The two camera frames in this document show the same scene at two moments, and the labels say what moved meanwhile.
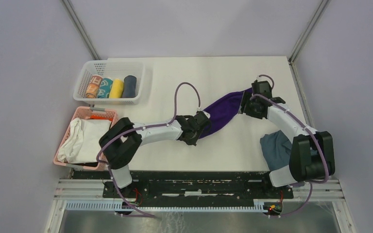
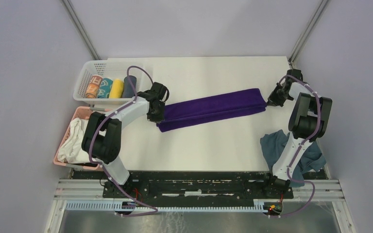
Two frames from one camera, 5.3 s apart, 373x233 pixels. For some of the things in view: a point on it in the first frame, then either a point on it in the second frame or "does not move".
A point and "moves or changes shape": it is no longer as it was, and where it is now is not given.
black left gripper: x=193 y=141 → x=157 y=118
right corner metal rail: x=298 y=45 does not move
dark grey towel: x=129 y=89 does not move
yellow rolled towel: x=117 y=89 does not move
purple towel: x=223 y=109 moves or changes shape
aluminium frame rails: x=71 y=190 does not move
